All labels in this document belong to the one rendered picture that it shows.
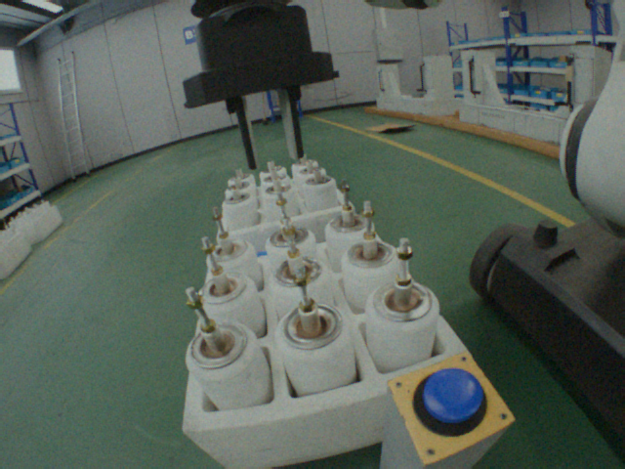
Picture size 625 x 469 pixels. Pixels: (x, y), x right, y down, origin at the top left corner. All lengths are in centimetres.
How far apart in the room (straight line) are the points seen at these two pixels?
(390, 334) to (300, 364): 11
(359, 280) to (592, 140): 36
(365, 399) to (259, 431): 14
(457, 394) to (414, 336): 17
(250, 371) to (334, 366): 10
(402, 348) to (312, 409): 13
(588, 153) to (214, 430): 54
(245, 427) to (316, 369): 12
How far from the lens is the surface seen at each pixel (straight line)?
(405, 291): 35
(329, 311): 36
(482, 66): 309
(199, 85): 22
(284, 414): 37
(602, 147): 37
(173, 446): 63
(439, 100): 364
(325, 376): 36
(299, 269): 29
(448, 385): 21
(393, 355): 38
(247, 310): 44
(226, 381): 35
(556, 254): 61
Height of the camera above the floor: 50
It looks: 28 degrees down
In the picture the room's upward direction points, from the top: 10 degrees counter-clockwise
